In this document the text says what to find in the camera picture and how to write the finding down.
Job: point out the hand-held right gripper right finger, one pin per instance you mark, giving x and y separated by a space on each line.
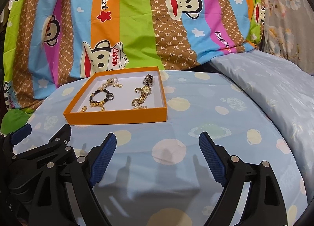
211 157

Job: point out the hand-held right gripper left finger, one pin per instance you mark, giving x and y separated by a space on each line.
103 159

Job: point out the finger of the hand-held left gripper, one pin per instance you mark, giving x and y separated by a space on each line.
22 134
58 147

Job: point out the orange jewelry box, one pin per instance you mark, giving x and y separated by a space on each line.
122 86

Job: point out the gold wristwatch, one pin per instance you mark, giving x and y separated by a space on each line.
145 90

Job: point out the green cloth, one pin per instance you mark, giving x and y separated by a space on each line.
14 118

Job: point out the light blue planet print sheet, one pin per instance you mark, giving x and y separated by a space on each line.
196 108

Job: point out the silver wristwatch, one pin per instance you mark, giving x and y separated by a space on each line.
148 79

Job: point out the colourful monkey print blanket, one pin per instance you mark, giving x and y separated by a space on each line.
137 19

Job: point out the grey floral cloth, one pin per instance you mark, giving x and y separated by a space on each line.
287 19

